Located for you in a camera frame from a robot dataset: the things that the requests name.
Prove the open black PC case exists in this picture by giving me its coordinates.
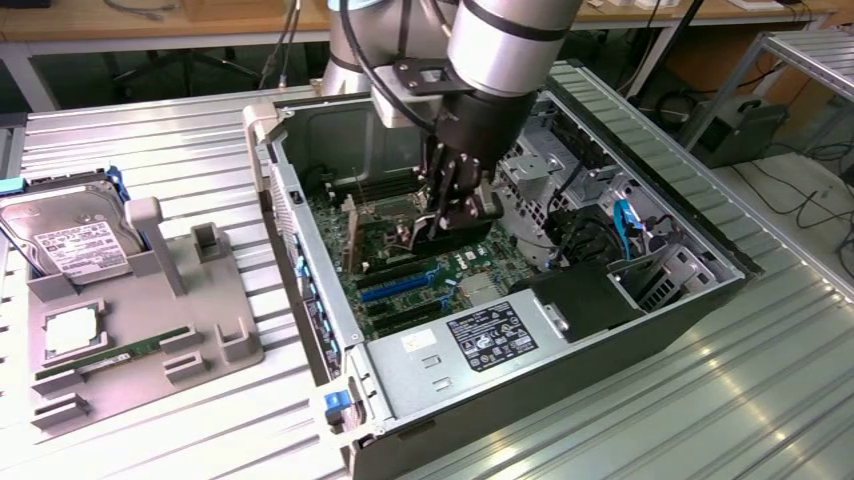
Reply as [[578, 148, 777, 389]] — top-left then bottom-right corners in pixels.
[[240, 58, 767, 480]]

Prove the wooden desk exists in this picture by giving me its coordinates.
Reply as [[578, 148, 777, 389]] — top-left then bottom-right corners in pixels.
[[0, 0, 835, 114]]

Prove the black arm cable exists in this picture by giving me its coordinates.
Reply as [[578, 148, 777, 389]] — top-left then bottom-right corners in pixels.
[[336, 0, 439, 134]]

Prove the green GPU card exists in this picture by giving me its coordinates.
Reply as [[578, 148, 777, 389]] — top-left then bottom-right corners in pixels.
[[340, 192, 499, 275]]

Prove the black chair base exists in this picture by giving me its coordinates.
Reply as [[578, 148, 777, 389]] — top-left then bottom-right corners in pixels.
[[106, 47, 262, 96]]

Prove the black box with handle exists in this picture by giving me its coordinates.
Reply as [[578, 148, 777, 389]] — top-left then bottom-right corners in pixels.
[[697, 98, 790, 170]]

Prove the black RAM slot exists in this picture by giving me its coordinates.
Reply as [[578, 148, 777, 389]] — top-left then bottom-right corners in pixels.
[[330, 174, 419, 197], [326, 167, 415, 190]]

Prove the black plastic shroud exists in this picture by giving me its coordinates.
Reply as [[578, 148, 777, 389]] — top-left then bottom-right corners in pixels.
[[510, 263, 647, 344]]

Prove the blue disk caddy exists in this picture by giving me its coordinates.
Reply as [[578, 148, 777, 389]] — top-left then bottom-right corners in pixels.
[[0, 166, 132, 216]]

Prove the metal slat side table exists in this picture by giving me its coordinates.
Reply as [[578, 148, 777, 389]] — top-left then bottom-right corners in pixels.
[[679, 30, 854, 156]]

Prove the grey cable on desk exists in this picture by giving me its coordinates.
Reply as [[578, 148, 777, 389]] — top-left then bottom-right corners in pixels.
[[103, 0, 180, 22]]

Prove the perforated metal bracket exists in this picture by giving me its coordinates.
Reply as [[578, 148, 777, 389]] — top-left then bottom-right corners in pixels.
[[610, 239, 733, 314]]

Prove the silver hard disk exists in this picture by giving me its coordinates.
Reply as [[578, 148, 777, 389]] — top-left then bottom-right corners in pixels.
[[0, 183, 146, 287]]

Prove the black power wire bundle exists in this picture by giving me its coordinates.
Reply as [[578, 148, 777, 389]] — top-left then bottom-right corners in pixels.
[[543, 199, 623, 267]]

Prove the blue disk wire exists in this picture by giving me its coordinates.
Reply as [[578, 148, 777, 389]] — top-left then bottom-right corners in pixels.
[[610, 197, 646, 264]]

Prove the short black expansion slot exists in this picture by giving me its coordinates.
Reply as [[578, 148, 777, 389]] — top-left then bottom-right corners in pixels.
[[371, 310, 450, 337], [368, 298, 443, 322]]

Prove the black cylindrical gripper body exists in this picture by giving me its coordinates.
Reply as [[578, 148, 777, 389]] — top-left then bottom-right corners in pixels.
[[431, 89, 539, 174]]

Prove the long black expansion slot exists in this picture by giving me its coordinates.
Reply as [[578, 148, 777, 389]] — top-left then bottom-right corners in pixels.
[[352, 259, 428, 292]]

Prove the perforated metal disk bay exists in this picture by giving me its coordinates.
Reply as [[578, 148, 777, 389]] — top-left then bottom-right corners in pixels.
[[497, 92, 642, 211]]

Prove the wrist camera on grey bracket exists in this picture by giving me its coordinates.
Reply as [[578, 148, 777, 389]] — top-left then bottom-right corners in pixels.
[[370, 58, 477, 130]]

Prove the grey power supply unit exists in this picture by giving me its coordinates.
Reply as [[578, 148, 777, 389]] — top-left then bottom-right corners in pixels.
[[363, 289, 577, 421]]

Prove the silver chipset heatsink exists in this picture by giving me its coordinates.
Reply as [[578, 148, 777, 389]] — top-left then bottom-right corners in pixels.
[[459, 277, 503, 307]]

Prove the grey parts rack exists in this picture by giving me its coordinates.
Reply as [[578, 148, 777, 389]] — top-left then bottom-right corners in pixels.
[[26, 196, 267, 432]]

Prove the coiled black cable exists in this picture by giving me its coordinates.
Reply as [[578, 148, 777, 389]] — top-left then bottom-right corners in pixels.
[[657, 89, 701, 127]]

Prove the green RAM stick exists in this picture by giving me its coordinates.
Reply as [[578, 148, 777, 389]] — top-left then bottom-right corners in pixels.
[[34, 335, 168, 382]]

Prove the black floor cable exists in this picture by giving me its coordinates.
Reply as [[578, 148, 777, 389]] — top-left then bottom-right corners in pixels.
[[733, 144, 854, 239]]

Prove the green Dell motherboard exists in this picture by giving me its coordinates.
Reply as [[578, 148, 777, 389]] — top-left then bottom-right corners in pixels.
[[303, 169, 535, 341]]

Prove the grey hanging cable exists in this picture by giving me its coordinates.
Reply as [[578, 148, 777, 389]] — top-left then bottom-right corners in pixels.
[[262, 0, 303, 90]]

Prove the CPU chip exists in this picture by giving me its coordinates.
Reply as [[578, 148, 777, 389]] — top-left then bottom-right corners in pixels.
[[43, 307, 110, 357]]

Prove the blue expansion slot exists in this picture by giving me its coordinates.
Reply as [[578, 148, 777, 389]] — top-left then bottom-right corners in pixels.
[[359, 272, 436, 304]]

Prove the CPU socket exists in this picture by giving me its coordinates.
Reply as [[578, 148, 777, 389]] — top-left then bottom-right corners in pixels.
[[370, 197, 432, 251]]

